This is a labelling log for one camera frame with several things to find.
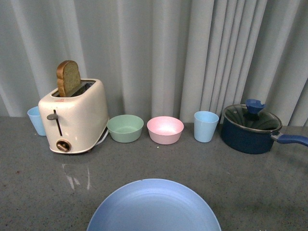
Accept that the pink bowl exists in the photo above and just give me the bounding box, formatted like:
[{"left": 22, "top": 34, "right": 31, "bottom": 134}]
[{"left": 147, "top": 116, "right": 184, "bottom": 145}]

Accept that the blue plate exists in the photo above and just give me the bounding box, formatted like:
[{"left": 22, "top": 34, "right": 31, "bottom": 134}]
[{"left": 87, "top": 179, "right": 221, "bottom": 231}]

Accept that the dark blue saucepan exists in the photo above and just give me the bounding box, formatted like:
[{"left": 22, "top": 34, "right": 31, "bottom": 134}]
[{"left": 221, "top": 117, "right": 308, "bottom": 154}]

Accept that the cream two-slot toaster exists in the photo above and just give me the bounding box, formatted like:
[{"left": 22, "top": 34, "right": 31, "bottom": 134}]
[{"left": 38, "top": 79, "right": 109, "bottom": 154}]

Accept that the green bowl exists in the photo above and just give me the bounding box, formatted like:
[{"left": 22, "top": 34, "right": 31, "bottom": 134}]
[{"left": 107, "top": 115, "right": 144, "bottom": 143}]

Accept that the glass pot lid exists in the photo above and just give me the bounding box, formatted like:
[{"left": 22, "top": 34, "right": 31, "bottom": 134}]
[{"left": 223, "top": 99, "right": 282, "bottom": 133}]

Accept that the brown bread slice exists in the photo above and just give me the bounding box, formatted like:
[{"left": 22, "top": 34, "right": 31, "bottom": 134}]
[{"left": 56, "top": 60, "right": 81, "bottom": 97}]

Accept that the light blue left cup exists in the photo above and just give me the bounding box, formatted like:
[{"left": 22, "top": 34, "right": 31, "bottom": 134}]
[{"left": 27, "top": 106, "right": 46, "bottom": 136}]

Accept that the white toaster power cord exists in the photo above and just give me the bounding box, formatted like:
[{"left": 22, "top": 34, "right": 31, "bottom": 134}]
[{"left": 94, "top": 127, "right": 109, "bottom": 146}]

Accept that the light blue right cup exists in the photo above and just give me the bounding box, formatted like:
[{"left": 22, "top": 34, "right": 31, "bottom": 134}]
[{"left": 194, "top": 111, "right": 219, "bottom": 143}]

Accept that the light blue cup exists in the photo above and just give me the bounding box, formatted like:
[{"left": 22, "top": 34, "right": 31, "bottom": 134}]
[
  {"left": 194, "top": 111, "right": 219, "bottom": 143},
  {"left": 27, "top": 106, "right": 46, "bottom": 136}
]

